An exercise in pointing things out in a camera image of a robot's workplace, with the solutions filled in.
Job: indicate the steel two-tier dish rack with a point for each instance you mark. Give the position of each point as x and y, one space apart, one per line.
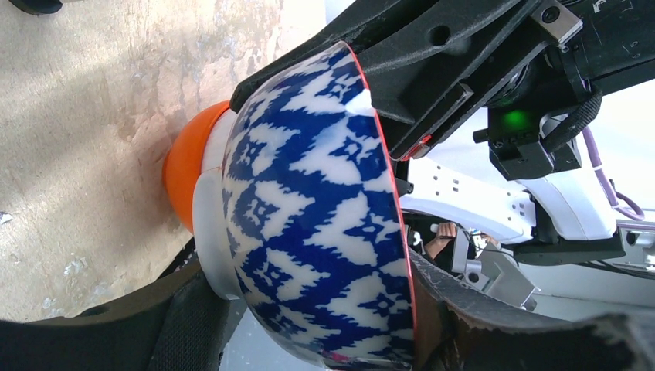
38 7

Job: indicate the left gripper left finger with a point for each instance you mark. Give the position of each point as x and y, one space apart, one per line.
174 323

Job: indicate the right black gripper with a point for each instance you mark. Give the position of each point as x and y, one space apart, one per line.
613 51

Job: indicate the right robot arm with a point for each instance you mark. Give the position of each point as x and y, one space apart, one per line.
575 205

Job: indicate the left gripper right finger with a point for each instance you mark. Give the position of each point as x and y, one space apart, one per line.
459 328

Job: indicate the red geometric patterned bowl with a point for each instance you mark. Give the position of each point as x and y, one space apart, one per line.
305 218

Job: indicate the white blue-rimmed bowl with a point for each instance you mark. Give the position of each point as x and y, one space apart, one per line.
182 166

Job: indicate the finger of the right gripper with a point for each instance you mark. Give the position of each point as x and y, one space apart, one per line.
430 65

